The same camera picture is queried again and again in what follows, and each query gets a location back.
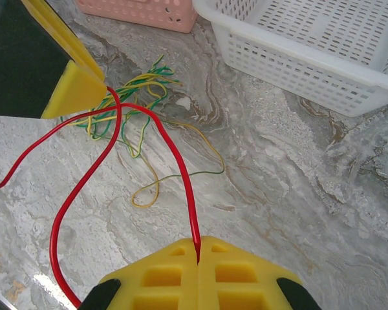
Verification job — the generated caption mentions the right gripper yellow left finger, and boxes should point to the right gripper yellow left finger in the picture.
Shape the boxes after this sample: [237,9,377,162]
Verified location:
[80,238,200,310]

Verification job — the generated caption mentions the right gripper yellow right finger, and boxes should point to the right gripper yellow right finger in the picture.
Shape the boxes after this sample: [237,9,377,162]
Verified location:
[199,236,323,310]

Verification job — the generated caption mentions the yellow-green cable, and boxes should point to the yellow-green cable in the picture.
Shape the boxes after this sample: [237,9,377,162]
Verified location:
[131,121,226,209]

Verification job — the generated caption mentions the rubber band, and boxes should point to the rubber band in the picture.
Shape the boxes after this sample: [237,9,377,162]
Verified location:
[114,54,184,112]
[0,84,202,309]

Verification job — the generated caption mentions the yellow green rubber bands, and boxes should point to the yellow green rubber bands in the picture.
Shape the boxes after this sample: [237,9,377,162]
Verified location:
[60,93,153,160]

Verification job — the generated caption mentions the pink plastic basket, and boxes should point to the pink plastic basket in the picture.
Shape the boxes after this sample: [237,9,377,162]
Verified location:
[74,0,199,34]

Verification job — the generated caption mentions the white plastic basket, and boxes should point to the white plastic basket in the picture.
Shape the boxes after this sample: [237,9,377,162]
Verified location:
[192,0,388,118]

